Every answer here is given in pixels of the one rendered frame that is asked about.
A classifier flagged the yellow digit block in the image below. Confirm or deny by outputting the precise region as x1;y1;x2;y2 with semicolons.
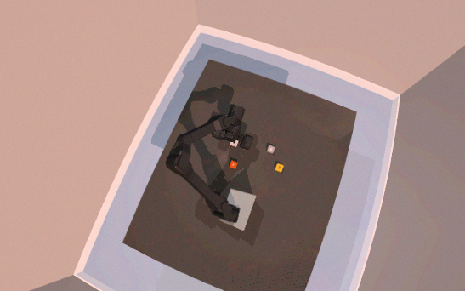
275;164;283;173

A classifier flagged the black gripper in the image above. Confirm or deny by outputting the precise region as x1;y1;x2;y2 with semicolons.
212;129;253;150

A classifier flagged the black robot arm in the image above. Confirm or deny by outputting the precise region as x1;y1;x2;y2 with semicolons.
166;104;245;222

